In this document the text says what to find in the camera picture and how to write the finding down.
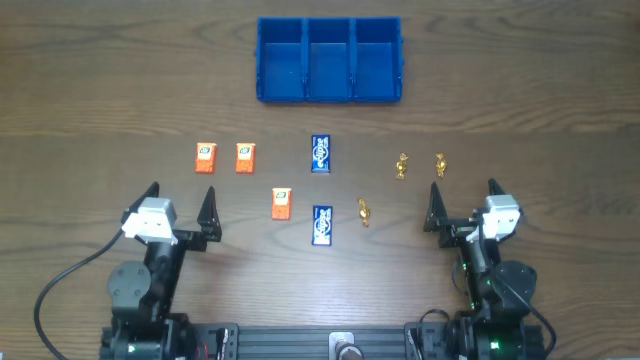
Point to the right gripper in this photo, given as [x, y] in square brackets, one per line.
[452, 235]

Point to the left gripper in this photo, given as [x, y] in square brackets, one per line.
[190, 241]

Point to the gold candy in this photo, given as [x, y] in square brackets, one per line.
[441, 165]
[364, 212]
[401, 166]

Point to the orange candy box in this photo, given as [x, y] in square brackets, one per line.
[281, 205]
[245, 159]
[205, 159]

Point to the blue candy pack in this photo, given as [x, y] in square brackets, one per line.
[320, 154]
[322, 226]

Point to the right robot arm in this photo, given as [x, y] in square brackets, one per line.
[515, 282]

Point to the blue tray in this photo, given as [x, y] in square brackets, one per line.
[327, 70]

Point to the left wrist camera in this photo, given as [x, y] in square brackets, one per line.
[150, 220]

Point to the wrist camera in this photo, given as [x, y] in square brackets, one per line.
[497, 215]
[150, 220]

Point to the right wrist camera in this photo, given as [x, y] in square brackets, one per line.
[497, 215]

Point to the mounting rail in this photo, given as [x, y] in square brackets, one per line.
[290, 342]

